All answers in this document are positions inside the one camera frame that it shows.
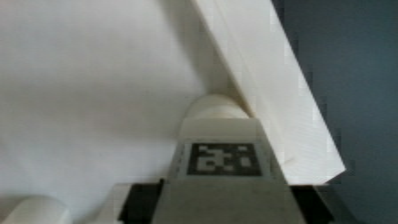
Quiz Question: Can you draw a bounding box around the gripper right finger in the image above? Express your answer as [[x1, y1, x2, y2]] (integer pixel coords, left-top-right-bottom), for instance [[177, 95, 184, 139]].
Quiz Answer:
[[290, 185, 363, 224]]

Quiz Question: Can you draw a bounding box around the white square tabletop part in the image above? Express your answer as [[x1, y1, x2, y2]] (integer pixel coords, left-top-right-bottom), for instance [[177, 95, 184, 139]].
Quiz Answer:
[[0, 0, 345, 224]]

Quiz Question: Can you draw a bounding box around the white leg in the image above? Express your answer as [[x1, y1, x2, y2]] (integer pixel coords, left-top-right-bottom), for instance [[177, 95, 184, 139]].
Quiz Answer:
[[152, 94, 306, 224]]

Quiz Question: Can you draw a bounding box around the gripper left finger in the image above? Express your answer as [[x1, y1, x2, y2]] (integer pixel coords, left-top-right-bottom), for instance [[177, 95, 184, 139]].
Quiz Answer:
[[88, 181, 164, 224]]

